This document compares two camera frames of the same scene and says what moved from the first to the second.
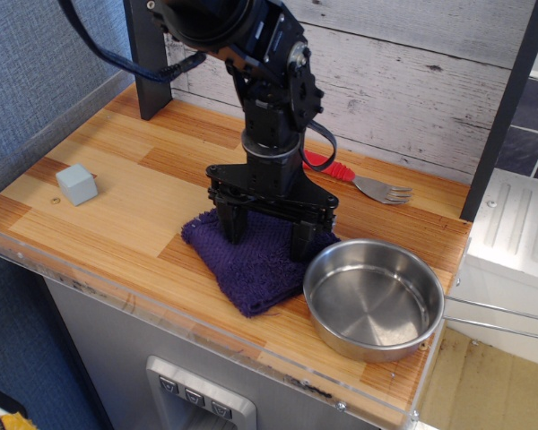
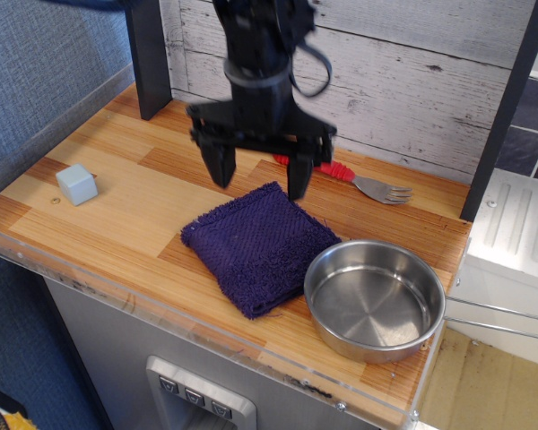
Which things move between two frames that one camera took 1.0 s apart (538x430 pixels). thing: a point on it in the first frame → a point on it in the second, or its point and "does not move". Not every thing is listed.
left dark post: [147, 46] does not move
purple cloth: [262, 271] does not move
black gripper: [272, 179] → [263, 113]
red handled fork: [377, 191] does not move
